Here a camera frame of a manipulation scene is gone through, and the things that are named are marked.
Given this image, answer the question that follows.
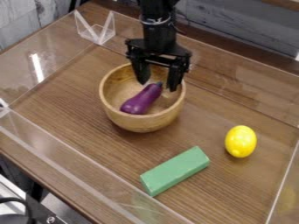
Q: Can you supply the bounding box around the black device with cable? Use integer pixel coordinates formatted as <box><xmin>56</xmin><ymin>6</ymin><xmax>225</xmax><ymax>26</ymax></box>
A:
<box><xmin>0</xmin><ymin>197</ymin><xmax>68</xmax><ymax>224</ymax></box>

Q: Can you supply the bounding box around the clear acrylic corner bracket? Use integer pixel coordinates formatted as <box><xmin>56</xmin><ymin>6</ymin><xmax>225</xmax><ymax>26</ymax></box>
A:
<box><xmin>73</xmin><ymin>10</ymin><xmax>116</xmax><ymax>46</ymax></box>

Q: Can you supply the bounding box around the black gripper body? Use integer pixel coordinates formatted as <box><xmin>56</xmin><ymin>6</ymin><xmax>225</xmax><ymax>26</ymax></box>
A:
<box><xmin>125</xmin><ymin>17</ymin><xmax>192</xmax><ymax>72</ymax></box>

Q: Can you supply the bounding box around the purple toy eggplant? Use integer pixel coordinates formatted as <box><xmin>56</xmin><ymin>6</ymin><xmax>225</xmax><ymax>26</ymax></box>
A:
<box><xmin>120</xmin><ymin>82</ymin><xmax>162</xmax><ymax>115</ymax></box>

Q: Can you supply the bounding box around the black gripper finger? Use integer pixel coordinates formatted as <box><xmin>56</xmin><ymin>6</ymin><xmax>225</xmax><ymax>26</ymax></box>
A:
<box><xmin>130</xmin><ymin>55</ymin><xmax>150</xmax><ymax>85</ymax></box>
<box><xmin>166</xmin><ymin>63</ymin><xmax>185</xmax><ymax>92</ymax></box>

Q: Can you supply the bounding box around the yellow toy lemon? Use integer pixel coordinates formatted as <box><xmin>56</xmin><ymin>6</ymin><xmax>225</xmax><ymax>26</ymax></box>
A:
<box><xmin>224</xmin><ymin>125</ymin><xmax>257</xmax><ymax>158</ymax></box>

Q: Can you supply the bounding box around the green rectangular block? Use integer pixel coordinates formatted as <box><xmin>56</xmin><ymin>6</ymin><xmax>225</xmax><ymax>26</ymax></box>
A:
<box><xmin>140</xmin><ymin>146</ymin><xmax>210</xmax><ymax>197</ymax></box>

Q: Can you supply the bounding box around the brown wooden bowl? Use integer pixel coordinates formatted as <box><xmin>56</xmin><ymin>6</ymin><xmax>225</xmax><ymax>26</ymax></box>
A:
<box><xmin>98</xmin><ymin>63</ymin><xmax>185</xmax><ymax>133</ymax></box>

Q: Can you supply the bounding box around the clear acrylic tray wall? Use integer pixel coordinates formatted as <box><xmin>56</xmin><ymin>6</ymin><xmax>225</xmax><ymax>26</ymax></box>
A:
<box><xmin>0</xmin><ymin>107</ymin><xmax>193</xmax><ymax>224</ymax></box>

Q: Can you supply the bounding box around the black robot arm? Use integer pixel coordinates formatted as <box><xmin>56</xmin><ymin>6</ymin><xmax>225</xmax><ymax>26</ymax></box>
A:
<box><xmin>125</xmin><ymin>0</ymin><xmax>192</xmax><ymax>92</ymax></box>

